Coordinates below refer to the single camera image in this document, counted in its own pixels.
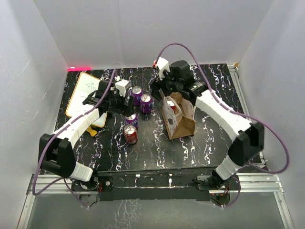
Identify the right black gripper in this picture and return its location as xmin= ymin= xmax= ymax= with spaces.
xmin=150 ymin=66 xmax=183 ymax=102

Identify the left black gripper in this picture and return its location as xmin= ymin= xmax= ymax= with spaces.
xmin=107 ymin=90 xmax=134 ymax=117

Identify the purple Fanta can front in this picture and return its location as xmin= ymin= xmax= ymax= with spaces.
xmin=125 ymin=114 xmax=139 ymax=129

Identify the purple fanta can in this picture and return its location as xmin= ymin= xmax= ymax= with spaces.
xmin=140 ymin=94 xmax=153 ymax=114
xmin=131 ymin=86 xmax=143 ymax=106
xmin=125 ymin=114 xmax=139 ymax=129

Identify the red cola can front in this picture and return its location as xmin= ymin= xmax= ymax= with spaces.
xmin=123 ymin=125 xmax=138 ymax=144

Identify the red cola can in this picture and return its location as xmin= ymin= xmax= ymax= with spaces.
xmin=123 ymin=125 xmax=138 ymax=144
xmin=167 ymin=100 xmax=176 ymax=114

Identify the brown canvas tote bag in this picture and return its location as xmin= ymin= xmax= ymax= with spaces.
xmin=161 ymin=93 xmax=196 ymax=140

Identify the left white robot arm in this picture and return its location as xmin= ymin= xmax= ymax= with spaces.
xmin=38 ymin=79 xmax=134 ymax=190

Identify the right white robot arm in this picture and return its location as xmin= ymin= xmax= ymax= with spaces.
xmin=150 ymin=58 xmax=264 ymax=189

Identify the purple Fanta can middle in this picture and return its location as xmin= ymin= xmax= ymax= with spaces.
xmin=140 ymin=94 xmax=153 ymax=114

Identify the purple Fanta can rear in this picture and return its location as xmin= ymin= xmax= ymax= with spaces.
xmin=131 ymin=86 xmax=143 ymax=106

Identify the yellow framed whiteboard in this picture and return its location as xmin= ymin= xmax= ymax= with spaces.
xmin=65 ymin=72 xmax=100 ymax=117

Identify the pink tape strip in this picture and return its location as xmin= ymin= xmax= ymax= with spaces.
xmin=67 ymin=67 xmax=92 ymax=72

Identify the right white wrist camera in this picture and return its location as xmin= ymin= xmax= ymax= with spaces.
xmin=153 ymin=57 xmax=170 ymax=81

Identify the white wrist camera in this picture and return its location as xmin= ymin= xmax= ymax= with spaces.
xmin=114 ymin=76 xmax=130 ymax=97
xmin=153 ymin=57 xmax=170 ymax=81

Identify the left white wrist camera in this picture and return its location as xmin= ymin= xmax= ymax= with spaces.
xmin=114 ymin=76 xmax=130 ymax=97

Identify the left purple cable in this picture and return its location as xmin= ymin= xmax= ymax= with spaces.
xmin=32 ymin=69 xmax=118 ymax=210

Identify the purple cable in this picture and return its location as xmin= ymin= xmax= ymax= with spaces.
xmin=32 ymin=69 xmax=118 ymax=210
xmin=153 ymin=43 xmax=290 ymax=208

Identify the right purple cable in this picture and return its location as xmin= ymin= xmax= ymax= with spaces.
xmin=153 ymin=43 xmax=290 ymax=208

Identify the black base frame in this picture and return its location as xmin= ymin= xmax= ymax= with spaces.
xmin=72 ymin=167 xmax=241 ymax=204

